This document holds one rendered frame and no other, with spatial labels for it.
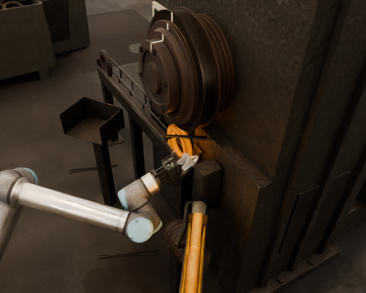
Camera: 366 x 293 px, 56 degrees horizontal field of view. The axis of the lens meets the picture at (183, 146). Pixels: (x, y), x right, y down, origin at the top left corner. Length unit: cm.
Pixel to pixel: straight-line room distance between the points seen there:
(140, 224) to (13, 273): 108
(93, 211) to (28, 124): 199
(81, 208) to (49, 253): 90
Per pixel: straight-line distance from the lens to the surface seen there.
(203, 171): 137
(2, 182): 145
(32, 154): 288
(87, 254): 214
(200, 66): 115
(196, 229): 121
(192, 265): 111
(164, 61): 121
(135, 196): 142
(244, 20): 118
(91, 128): 199
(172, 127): 155
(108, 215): 132
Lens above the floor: 175
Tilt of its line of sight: 40 degrees down
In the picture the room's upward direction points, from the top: 1 degrees clockwise
